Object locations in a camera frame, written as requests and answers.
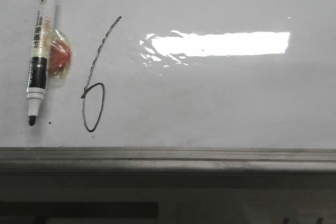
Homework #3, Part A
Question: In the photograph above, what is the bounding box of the grey aluminium whiteboard frame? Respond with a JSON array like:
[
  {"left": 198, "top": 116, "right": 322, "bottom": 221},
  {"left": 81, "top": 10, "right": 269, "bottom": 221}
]
[{"left": 1, "top": 147, "right": 335, "bottom": 175}]

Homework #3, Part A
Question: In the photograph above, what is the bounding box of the white whiteboard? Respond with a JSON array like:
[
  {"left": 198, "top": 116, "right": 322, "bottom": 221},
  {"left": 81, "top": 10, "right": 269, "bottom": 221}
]
[{"left": 1, "top": 0, "right": 335, "bottom": 149}]

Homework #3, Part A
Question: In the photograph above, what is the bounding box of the red magnet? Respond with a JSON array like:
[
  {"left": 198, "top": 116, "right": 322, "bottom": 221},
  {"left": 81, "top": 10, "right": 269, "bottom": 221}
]
[{"left": 47, "top": 29, "right": 72, "bottom": 89}]

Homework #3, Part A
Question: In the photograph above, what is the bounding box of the black and white whiteboard marker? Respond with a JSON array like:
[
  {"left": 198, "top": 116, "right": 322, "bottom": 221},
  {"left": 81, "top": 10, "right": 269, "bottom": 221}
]
[{"left": 26, "top": 0, "right": 56, "bottom": 126}]

